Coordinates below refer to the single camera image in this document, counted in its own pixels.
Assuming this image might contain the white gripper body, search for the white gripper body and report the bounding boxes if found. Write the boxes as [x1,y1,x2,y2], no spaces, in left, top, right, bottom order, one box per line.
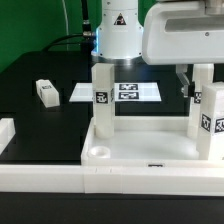
[142,0,224,65]

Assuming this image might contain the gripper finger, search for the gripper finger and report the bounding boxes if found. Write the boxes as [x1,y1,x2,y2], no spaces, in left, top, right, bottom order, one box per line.
[176,64,195,98]

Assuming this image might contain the white desk top tray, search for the white desk top tray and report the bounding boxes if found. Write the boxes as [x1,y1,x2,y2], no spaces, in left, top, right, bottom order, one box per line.
[81,116,224,168]

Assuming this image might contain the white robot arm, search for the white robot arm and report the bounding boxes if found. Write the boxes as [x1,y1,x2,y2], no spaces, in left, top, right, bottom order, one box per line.
[92,0,224,97]

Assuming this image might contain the white front fence bar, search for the white front fence bar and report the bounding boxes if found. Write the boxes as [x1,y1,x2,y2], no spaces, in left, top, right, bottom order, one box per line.
[0,165,224,196]

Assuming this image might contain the white marker base plate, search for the white marker base plate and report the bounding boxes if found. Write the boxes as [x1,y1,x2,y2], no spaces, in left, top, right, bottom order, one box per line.
[69,82,161,102]

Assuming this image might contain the black cable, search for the black cable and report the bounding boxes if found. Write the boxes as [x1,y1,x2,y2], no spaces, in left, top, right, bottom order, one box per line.
[42,0,98,52]

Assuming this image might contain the white cable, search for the white cable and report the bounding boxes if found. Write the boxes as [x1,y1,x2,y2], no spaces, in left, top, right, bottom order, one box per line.
[61,0,70,51]

